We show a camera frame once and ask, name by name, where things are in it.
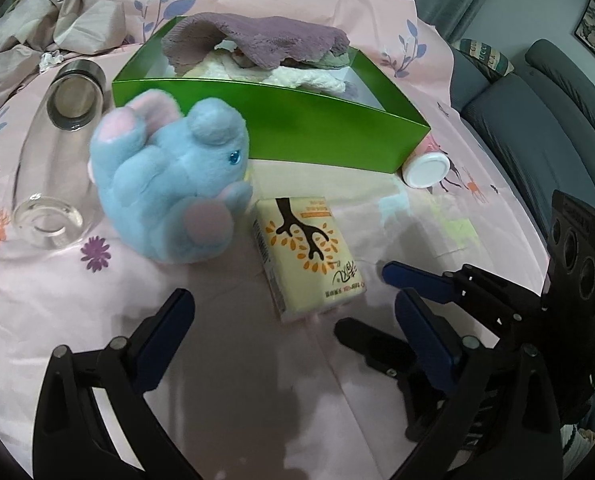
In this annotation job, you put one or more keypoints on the green knitted cloth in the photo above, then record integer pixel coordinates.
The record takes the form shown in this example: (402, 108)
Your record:
(329, 61)

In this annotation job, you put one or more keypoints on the blue plush mouse toy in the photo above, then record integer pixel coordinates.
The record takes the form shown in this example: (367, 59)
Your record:
(172, 184)

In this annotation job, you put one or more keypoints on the grey sofa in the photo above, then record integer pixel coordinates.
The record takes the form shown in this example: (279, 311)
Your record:
(537, 125)

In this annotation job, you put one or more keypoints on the yellow tissue pack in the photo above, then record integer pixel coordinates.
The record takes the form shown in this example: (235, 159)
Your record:
(308, 265)

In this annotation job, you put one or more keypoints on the pink deer print tablecloth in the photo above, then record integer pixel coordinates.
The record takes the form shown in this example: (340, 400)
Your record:
(247, 396)

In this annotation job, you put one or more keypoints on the pink yogurt cup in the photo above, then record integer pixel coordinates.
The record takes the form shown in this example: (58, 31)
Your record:
(426, 166)

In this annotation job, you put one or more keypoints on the purple fluffy towel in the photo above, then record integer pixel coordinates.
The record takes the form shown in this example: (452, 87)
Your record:
(266, 42)

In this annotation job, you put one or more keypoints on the patterned throw pillow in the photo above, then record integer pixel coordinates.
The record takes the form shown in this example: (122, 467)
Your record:
(490, 61)

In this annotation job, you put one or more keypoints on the crumpled beige cloth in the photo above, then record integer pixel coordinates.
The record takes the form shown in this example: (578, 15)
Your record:
(36, 27)

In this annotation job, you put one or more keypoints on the cream knitted fluffy cloth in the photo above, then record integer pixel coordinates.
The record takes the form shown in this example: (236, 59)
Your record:
(222, 64)

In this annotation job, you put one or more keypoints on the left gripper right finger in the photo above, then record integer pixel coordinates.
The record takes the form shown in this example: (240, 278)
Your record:
(437, 345)

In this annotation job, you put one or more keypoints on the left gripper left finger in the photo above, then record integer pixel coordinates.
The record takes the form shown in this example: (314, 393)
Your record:
(157, 339)

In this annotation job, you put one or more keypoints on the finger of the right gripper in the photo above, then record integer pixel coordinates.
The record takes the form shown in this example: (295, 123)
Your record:
(383, 352)
(437, 288)

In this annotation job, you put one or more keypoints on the green cardboard box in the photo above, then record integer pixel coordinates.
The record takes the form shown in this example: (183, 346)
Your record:
(377, 131)

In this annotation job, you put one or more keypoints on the clear glass bottle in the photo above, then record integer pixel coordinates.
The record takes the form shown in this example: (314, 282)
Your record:
(54, 200)

